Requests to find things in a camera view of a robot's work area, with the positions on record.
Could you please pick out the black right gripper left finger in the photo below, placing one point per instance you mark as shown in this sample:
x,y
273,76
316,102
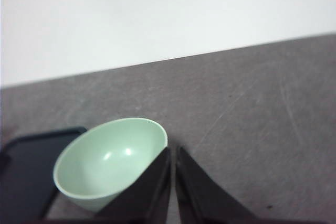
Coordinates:
x,y
145,200

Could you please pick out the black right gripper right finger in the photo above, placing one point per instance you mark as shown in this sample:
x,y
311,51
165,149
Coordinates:
x,y
202,200

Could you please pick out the light green ceramic bowl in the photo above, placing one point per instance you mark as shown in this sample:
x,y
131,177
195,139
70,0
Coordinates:
x,y
99,161

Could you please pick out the dark rectangular tray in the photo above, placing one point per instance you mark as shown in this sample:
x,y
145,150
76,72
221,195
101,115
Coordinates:
x,y
27,164

